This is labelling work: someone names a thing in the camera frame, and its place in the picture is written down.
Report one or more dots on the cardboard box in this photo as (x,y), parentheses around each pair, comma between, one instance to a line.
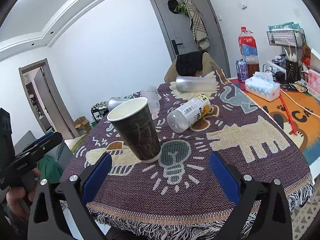
(82,125)

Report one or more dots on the red label drink bottle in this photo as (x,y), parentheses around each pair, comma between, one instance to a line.
(248,50)

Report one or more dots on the dark patterned paper cup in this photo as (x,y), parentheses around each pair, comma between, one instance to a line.
(133,121)

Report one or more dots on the large frosted plastic cup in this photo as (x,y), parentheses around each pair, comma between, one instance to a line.
(114,102)

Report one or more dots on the blue drink can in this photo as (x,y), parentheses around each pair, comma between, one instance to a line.
(241,70)

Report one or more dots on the left hand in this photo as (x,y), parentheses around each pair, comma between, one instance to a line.
(16,194)

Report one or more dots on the grey door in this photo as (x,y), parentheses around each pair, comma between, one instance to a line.
(177,30)

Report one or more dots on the frosted plastic tumbler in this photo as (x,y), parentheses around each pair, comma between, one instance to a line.
(151,93)

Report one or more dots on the grey sofa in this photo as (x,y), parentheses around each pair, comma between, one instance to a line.
(53,164)

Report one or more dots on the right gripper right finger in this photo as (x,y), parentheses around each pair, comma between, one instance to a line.
(273,220)

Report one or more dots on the brown chair with black cushion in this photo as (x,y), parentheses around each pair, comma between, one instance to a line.
(191,64)

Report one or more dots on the orange cat mat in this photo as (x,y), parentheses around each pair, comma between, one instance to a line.
(304,110)

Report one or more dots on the black pen holder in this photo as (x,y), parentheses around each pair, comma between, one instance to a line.
(292,71)

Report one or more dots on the purple patterned woven tablecloth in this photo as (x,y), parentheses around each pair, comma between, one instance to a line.
(178,196)

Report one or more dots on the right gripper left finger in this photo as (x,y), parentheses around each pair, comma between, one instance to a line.
(47,220)

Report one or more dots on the pink patterned box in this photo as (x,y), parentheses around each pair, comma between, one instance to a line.
(314,80)

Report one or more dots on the small frosted plastic cup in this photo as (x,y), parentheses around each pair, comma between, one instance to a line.
(188,84)

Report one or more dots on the red chopstick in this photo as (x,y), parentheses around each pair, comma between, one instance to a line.
(288,115)

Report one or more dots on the black shoe rack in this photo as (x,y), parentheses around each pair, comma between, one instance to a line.
(99,110)

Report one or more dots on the plaid scarf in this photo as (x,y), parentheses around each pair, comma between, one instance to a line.
(197,26)

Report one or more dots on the tissue box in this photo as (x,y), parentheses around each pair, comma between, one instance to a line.
(262,85)

